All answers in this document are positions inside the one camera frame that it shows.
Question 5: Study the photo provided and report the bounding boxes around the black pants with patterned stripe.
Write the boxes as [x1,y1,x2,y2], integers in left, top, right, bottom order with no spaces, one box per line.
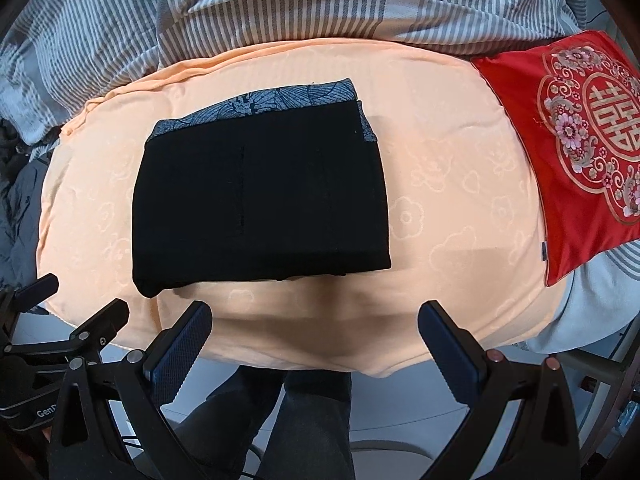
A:
[131,79,392,298]

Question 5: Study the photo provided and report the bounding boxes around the light grey bed sheet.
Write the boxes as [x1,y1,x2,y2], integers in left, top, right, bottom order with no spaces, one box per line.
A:
[518,240,640,354]

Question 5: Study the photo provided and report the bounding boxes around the person's leg in jeans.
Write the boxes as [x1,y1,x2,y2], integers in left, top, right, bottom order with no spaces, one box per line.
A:
[174,364,356,480]

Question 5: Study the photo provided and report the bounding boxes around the dark grey quilted jacket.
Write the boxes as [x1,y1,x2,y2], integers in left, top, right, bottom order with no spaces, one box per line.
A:
[1,119,60,289]

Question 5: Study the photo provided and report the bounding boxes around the peach bed sheet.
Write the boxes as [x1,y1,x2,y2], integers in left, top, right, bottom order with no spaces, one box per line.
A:
[36,38,565,377]

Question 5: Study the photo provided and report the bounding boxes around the red embroidered pillow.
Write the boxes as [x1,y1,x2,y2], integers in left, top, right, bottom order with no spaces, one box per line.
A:
[472,30,639,285]

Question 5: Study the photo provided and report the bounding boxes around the grey striped duvet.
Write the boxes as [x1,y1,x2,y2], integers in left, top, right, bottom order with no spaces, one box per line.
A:
[1,0,587,145]

